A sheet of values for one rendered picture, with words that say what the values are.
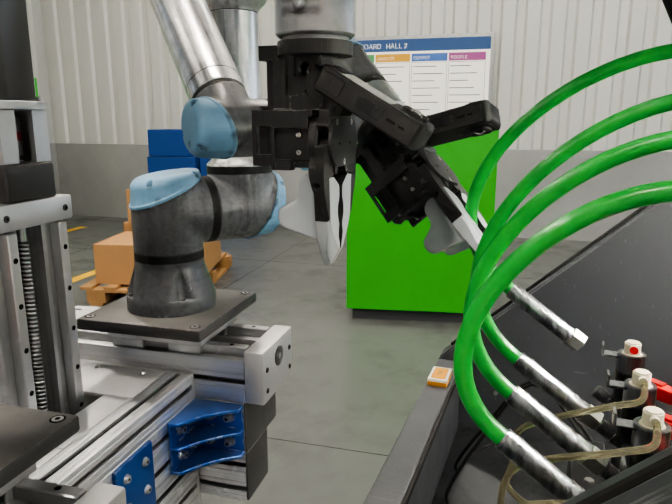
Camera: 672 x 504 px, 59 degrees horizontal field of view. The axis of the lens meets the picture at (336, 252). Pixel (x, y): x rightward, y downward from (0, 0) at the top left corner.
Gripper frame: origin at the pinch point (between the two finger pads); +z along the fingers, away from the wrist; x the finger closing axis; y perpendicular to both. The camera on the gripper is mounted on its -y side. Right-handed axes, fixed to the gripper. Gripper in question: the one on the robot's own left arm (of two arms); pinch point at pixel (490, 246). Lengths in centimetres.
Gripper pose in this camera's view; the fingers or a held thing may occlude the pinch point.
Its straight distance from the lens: 68.1
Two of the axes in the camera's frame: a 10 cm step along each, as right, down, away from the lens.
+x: -5.4, -0.4, -8.4
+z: 4.9, 8.0, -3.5
